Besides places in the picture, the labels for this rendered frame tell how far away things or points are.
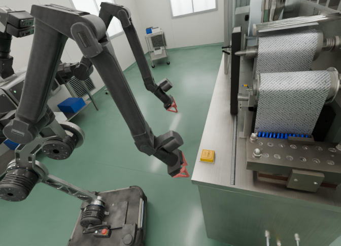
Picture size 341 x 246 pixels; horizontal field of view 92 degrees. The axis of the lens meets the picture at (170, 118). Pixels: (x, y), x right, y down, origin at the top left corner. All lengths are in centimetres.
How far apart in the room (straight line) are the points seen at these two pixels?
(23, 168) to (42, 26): 116
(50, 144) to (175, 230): 127
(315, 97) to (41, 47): 92
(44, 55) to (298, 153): 95
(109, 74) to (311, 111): 81
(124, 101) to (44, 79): 21
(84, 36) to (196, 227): 165
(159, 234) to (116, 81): 154
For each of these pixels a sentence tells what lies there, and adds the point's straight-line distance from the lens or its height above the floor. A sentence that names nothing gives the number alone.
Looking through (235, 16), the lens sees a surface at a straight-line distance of 176.
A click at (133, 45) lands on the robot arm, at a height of 150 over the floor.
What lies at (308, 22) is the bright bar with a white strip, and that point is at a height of 145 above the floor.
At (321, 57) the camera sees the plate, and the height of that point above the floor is 124.
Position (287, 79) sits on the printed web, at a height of 130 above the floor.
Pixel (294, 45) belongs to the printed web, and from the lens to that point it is 103.
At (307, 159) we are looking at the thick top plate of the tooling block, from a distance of 89.
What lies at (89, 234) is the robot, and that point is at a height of 24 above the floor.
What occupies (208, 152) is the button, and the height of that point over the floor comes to 92.
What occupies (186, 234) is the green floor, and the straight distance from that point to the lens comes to 176.
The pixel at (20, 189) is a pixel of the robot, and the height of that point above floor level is 90.
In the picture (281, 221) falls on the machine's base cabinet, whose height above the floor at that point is 67.
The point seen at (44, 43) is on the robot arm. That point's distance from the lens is 50.
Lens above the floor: 167
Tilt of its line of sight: 36 degrees down
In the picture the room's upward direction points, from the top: 14 degrees counter-clockwise
